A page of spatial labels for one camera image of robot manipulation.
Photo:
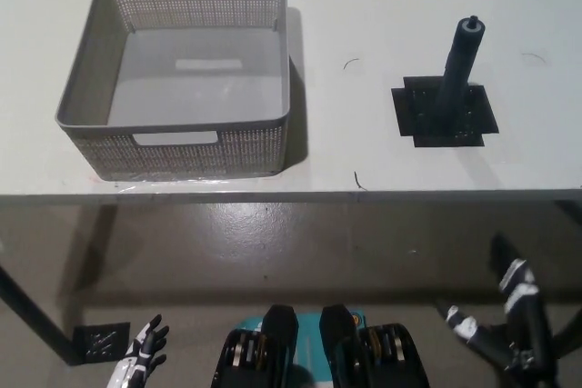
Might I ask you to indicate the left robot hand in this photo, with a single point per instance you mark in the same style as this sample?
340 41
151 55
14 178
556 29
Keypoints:
141 351

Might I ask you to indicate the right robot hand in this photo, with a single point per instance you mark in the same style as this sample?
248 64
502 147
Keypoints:
523 315

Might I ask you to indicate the black floor tape patch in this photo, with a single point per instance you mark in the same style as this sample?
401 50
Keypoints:
102 342

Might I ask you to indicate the black metal table leg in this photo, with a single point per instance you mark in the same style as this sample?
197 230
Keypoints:
570 213
36 311

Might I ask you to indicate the clear tape strip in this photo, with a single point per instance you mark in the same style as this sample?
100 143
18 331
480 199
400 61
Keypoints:
136 187

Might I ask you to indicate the black square stand pad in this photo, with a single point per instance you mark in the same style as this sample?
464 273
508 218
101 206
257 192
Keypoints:
411 111

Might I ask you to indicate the gray perforated plastic basket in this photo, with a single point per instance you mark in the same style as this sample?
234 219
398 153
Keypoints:
191 88

